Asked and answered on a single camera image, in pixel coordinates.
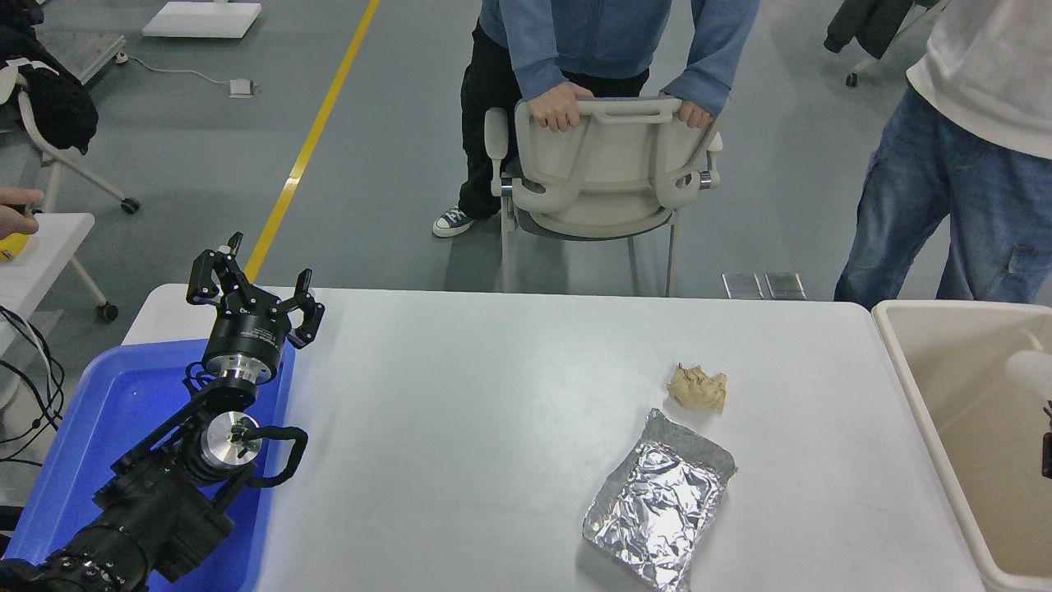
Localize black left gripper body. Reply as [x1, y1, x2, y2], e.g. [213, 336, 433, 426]
[204, 304, 294, 369]

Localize white paper cup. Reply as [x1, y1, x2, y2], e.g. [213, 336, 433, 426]
[1004, 349, 1052, 404]

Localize white office chair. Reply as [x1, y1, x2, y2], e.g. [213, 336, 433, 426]
[483, 95, 724, 297]

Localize crumpled tan paper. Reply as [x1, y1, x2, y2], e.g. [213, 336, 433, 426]
[667, 363, 729, 413]

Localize person's hand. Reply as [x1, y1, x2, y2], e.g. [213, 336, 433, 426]
[0, 187, 45, 241]

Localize person's right hand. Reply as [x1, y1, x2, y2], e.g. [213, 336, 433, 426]
[527, 81, 594, 133]

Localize large pale bin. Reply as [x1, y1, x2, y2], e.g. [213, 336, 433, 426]
[871, 298, 1052, 592]

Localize blue plastic tray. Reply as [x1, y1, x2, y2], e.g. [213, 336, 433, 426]
[4, 339, 297, 592]

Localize white side table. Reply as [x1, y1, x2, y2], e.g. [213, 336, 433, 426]
[0, 212, 118, 363]

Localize white wheeled chair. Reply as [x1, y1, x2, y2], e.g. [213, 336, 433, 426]
[0, 58, 141, 216]

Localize black jacket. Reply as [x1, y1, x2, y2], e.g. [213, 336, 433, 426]
[0, 0, 99, 155]
[824, 0, 915, 60]

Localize white flat platform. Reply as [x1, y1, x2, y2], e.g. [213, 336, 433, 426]
[141, 0, 264, 39]

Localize grey metal floor platform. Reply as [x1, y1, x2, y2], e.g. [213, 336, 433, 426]
[33, 31, 128, 83]

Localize person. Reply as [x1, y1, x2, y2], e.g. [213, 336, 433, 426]
[433, 0, 761, 239]
[834, 0, 1052, 309]

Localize silver foil tray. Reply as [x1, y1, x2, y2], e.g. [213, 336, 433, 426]
[582, 409, 738, 592]

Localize white chair with grey seat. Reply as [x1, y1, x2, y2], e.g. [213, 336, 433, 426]
[845, 0, 946, 88]

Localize white floor socket with cable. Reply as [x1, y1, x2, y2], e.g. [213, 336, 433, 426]
[115, 51, 256, 98]

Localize black cable bundle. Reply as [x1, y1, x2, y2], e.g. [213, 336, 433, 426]
[0, 306, 65, 469]

